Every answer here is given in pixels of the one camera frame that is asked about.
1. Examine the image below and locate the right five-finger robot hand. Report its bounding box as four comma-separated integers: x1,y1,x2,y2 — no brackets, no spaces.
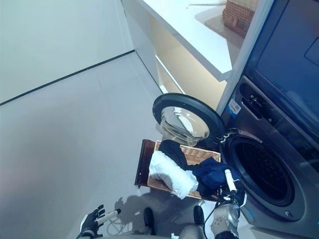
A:
216,169,248,208

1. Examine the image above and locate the left five-finger robot hand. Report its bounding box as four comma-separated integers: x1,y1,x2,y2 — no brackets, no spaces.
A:
77,204,122,237

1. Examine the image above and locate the blue garment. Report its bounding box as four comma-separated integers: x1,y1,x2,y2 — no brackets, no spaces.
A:
195,158,241,197

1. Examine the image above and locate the dark grey washing machine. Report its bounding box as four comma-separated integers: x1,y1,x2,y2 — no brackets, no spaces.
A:
219,76,319,229

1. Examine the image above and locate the black right robot foot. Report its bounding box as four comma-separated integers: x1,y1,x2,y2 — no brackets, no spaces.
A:
193,205,205,226

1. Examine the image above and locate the silver robot torso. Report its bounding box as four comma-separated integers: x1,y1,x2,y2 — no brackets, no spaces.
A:
104,225,217,239

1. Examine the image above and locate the white garment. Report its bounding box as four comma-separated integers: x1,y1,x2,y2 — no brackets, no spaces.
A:
149,151,199,200

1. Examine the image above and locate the dark navy garment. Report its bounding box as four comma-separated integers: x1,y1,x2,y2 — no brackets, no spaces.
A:
159,140,188,172

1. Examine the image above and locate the round glass washer door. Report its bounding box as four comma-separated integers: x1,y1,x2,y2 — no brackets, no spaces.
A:
153,93,226,147

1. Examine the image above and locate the blue white barcode sticker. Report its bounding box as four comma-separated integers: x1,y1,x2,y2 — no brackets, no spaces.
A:
228,99,241,118

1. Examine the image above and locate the dark stacked dryer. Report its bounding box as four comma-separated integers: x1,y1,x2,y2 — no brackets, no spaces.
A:
243,0,319,130

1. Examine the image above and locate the white counter cabinet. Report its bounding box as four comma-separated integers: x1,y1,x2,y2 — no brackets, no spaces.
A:
121,0,261,110

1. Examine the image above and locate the wide wicker basket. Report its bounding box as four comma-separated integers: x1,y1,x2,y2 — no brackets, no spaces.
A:
223,0,257,27

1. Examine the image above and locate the white looped floor cable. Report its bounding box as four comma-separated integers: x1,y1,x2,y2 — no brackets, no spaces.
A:
107,216,130,236

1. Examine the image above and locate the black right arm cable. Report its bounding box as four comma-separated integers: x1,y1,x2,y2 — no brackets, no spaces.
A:
202,205,218,234

